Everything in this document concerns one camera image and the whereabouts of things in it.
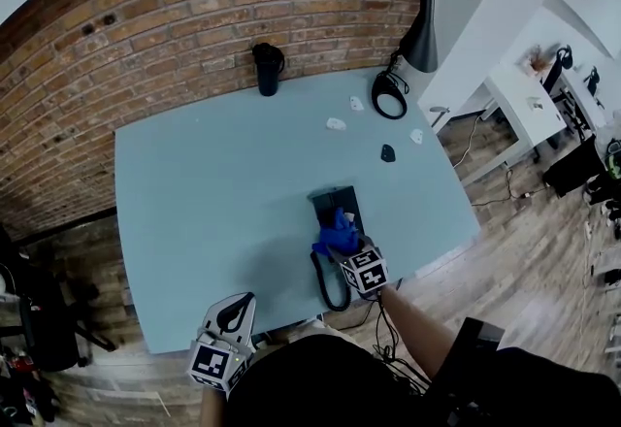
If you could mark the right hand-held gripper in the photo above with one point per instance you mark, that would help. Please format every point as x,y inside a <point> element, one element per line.
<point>366,272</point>

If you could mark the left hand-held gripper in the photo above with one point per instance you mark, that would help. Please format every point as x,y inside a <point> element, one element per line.
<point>211,364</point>

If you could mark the blue microfibre cloth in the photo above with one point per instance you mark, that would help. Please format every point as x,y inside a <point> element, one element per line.
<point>339,236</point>

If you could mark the person's left forearm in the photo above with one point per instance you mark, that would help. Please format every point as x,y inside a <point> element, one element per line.
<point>213,408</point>

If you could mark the person's right forearm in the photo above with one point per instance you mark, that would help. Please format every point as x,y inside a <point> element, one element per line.
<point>417,328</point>

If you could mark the black telephone base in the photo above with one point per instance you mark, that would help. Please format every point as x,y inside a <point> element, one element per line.
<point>347,199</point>

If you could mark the person's black shirt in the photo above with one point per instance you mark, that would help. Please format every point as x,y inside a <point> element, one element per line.
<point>315,386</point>

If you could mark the small black plastic piece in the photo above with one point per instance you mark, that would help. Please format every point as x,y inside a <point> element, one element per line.
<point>388,153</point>

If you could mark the dark brown chair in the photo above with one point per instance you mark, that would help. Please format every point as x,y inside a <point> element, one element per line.
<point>480,333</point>

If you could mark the small white plastic piece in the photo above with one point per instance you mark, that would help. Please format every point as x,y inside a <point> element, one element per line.
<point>336,124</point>
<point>416,136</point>
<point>356,103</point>

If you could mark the black drinking bottle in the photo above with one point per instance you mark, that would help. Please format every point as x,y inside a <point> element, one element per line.
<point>268,71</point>

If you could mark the white office desk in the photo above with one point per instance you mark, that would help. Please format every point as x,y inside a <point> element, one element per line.
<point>509,90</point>

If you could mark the black desk lamp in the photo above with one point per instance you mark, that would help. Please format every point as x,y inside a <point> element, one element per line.
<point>421,42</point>

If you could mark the small white desk item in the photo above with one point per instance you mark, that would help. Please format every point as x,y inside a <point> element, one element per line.
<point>534,104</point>

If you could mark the dried plant in pot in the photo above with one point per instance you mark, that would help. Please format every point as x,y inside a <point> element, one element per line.
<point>536,58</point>

